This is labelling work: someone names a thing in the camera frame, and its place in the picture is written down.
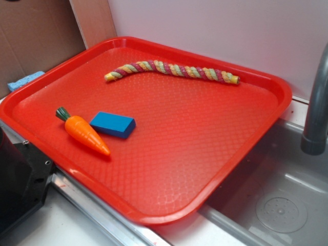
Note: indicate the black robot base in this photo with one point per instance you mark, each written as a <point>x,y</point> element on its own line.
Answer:
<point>25,176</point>

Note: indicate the red plastic tray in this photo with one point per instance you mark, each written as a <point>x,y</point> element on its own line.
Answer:
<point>190,133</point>

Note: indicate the blue wooden block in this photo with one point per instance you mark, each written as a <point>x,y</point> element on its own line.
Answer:
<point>114,125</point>

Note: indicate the orange toy carrot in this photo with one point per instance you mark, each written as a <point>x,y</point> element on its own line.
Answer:
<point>81,130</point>

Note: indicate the grey toy sink basin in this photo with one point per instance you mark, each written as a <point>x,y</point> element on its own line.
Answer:
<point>277,195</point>

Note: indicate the grey sink faucet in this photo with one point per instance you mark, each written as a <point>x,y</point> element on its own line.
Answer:
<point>314,135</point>

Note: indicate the brown cardboard panel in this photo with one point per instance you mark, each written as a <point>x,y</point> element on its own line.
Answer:
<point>36,36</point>

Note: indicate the blue sponge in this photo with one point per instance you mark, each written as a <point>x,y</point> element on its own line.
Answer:
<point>23,81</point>

